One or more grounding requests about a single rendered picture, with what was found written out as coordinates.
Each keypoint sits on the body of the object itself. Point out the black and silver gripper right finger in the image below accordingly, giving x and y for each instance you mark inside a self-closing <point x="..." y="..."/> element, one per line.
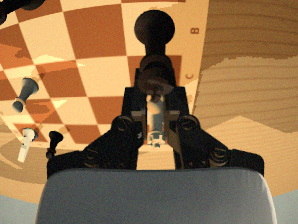
<point x="197" y="148"/>

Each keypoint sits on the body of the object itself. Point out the brown and cream chessboard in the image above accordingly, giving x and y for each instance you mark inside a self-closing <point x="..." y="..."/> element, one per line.
<point x="82" y="54"/>

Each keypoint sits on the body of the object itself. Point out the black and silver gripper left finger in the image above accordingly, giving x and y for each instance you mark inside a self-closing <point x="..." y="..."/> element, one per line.
<point x="113" y="149"/>

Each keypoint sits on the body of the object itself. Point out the white pawn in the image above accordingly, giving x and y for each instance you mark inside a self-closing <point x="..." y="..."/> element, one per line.
<point x="28" y="87"/>
<point x="155" y="108"/>

